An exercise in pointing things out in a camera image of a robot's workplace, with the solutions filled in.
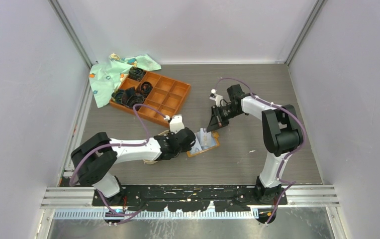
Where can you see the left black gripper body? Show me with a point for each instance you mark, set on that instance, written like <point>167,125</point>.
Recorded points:
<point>188,147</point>

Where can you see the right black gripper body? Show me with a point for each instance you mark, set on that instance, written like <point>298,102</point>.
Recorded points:
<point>227,113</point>

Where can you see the orange leather card holder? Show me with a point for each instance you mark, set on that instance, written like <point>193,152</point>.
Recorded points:
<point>197,149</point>

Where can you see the white VIP diamond card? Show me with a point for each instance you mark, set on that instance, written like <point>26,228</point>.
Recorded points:
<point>205,138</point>

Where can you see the oval wooden card tray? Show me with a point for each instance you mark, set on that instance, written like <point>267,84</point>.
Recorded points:
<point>164,133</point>

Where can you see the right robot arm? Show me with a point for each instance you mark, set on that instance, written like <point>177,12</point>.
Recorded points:
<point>282,133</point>

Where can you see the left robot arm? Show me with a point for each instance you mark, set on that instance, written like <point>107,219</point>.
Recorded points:
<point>93,159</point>

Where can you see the orange compartment organizer tray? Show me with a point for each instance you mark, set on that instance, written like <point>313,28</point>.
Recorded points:
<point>166,98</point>

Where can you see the rolled dark belt middle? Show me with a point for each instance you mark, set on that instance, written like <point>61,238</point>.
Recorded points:
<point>145,88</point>

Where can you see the rolled dark belt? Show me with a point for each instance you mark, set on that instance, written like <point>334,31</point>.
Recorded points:
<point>145,88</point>
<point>136,73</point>
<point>119,96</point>
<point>131,97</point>

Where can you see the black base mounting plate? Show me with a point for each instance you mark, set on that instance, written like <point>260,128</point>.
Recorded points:
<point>191,198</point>

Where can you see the rolled dark belt front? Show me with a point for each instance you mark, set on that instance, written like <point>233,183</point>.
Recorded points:
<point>131,97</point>

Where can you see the rolled dark belt left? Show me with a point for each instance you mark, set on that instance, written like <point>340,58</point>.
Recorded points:
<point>119,96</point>

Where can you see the rolled dark belt top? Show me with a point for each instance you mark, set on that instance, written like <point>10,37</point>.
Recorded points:
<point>136,73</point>

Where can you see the green patterned cloth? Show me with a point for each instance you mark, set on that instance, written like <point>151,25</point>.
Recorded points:
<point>106,77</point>

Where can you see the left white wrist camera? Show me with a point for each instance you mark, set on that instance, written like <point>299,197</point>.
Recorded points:
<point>176,123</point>

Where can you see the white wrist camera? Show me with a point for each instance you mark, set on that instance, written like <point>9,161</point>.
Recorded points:
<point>215,97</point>
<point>176,123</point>

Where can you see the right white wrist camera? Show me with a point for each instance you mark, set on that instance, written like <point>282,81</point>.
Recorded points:
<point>215,97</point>

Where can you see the white slotted cable duct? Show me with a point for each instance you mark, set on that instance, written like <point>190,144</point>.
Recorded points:
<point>99,214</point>

